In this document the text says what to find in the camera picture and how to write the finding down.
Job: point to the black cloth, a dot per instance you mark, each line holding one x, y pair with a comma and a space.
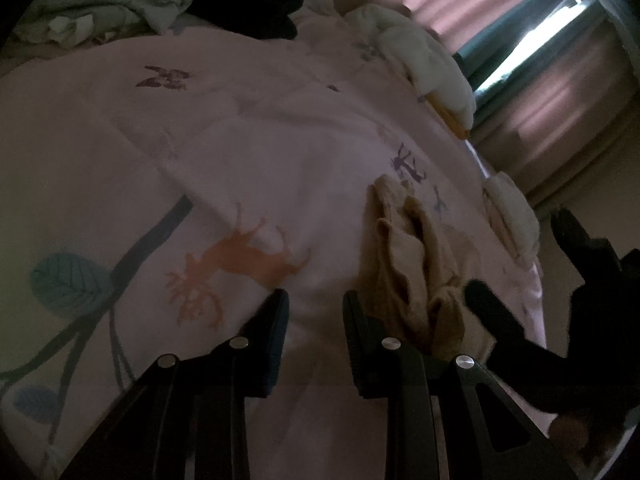
260, 5

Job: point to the white fluffy blanket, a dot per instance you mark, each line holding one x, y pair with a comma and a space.
430, 55

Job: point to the orange cloth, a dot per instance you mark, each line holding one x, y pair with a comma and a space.
452, 120

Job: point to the pink printed blanket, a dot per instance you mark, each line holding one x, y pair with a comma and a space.
250, 160

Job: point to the teal curtain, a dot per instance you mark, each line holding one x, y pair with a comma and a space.
505, 35

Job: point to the pink curtain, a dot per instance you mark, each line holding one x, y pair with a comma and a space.
550, 110

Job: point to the white folded cloth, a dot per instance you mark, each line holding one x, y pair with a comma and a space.
515, 210

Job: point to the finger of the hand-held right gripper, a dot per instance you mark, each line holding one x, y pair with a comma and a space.
495, 315
590, 260

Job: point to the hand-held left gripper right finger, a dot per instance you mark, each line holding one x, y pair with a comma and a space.
357, 350

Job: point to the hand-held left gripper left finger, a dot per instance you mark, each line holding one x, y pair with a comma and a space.
275, 350

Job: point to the tan small garment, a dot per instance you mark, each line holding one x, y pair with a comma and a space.
400, 260

